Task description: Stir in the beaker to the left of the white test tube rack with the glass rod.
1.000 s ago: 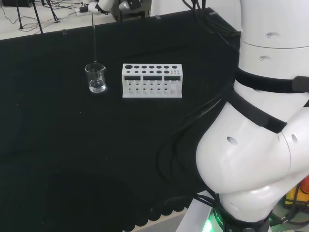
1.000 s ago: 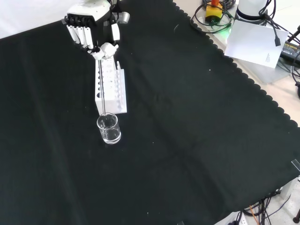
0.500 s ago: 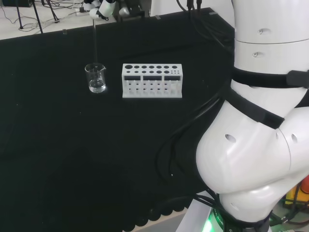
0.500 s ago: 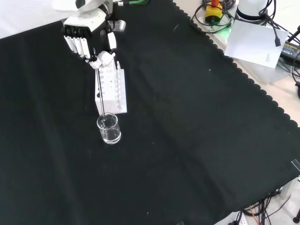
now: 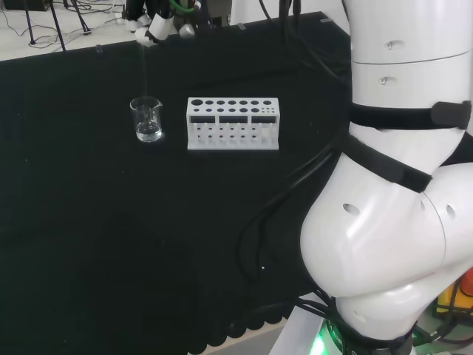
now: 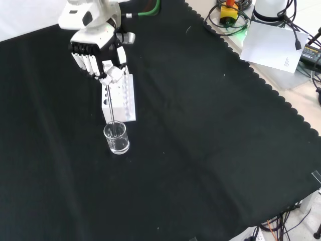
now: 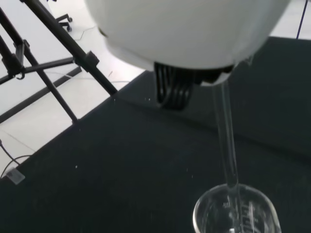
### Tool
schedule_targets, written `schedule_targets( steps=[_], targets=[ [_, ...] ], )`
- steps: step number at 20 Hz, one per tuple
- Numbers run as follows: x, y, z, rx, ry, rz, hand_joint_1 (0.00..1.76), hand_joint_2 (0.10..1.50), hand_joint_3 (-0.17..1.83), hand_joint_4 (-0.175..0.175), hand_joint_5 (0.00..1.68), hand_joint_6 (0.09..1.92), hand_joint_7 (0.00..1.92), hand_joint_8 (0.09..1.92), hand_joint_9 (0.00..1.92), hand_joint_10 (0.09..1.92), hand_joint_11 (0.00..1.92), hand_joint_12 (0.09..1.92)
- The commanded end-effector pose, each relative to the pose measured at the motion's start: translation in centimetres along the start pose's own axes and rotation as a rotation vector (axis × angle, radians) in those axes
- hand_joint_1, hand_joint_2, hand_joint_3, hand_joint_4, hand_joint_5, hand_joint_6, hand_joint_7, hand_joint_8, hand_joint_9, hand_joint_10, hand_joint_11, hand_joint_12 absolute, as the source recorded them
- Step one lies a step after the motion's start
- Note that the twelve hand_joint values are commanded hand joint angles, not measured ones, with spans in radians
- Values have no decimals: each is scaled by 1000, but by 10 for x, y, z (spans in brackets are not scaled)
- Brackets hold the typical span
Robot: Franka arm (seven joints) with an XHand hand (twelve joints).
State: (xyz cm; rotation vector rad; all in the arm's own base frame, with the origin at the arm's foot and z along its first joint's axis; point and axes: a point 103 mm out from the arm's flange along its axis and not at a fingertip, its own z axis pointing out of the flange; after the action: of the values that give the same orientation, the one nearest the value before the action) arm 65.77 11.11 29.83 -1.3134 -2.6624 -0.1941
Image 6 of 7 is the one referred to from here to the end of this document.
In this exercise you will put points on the clear glass rod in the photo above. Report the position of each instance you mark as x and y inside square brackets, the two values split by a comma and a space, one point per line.
[111, 105]

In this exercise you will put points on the clear cloth clip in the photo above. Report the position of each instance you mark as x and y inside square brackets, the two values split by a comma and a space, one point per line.
[193, 238]
[316, 175]

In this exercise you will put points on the small clear glass beaker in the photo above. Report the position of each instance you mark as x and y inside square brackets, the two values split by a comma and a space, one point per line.
[120, 150]

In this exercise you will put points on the grey metal plate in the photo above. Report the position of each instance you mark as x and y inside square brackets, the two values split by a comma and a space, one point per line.
[288, 80]

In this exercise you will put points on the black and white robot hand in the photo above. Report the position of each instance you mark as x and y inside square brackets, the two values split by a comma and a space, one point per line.
[95, 40]

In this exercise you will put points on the white test tube rack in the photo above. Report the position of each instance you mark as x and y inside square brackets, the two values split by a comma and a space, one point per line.
[118, 113]

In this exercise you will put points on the black bench cloth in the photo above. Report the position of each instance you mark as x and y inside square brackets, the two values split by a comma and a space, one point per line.
[200, 150]

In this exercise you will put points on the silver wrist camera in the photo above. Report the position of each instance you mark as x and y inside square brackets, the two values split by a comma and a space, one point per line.
[129, 37]

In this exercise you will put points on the black tripod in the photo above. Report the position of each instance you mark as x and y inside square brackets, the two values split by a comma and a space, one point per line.
[319, 96]

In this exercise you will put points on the black power adapter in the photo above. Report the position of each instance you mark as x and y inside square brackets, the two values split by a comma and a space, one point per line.
[311, 54]

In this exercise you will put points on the white power strip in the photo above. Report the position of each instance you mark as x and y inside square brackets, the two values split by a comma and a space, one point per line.
[258, 234]

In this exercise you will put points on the white paper sheet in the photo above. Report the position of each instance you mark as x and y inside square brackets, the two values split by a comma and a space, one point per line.
[270, 47]

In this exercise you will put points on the yellow stop button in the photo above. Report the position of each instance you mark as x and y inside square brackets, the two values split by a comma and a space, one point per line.
[228, 12]

